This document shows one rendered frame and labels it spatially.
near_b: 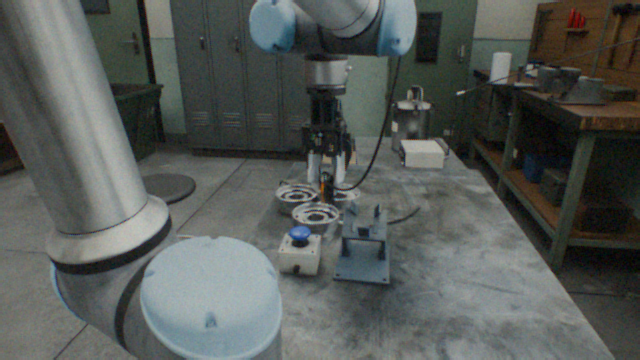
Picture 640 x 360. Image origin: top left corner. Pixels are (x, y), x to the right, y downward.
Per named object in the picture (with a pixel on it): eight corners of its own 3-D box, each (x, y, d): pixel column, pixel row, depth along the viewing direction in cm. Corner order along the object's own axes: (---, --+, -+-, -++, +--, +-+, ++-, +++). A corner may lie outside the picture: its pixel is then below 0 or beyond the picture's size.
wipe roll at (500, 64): (486, 81, 279) (490, 52, 271) (503, 81, 277) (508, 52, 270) (490, 83, 268) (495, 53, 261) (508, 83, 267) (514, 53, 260)
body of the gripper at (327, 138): (299, 158, 68) (298, 89, 64) (309, 145, 76) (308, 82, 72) (342, 161, 67) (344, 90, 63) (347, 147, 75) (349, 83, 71)
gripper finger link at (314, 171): (299, 200, 73) (303, 154, 70) (305, 188, 79) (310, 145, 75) (315, 203, 73) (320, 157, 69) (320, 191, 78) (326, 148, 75)
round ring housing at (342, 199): (358, 197, 104) (358, 183, 102) (361, 215, 94) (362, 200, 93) (319, 197, 104) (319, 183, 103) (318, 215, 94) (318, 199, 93)
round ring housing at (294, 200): (316, 216, 94) (316, 201, 92) (273, 216, 94) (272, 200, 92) (318, 198, 103) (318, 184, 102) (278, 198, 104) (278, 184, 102)
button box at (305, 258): (286, 252, 79) (285, 231, 77) (320, 254, 78) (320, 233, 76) (276, 276, 71) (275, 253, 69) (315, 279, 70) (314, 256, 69)
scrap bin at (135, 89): (28, 171, 353) (5, 93, 328) (84, 147, 422) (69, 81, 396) (135, 176, 341) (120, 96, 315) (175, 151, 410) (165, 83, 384)
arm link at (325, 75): (308, 58, 71) (353, 58, 69) (309, 83, 72) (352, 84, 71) (299, 61, 64) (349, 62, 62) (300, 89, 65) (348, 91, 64)
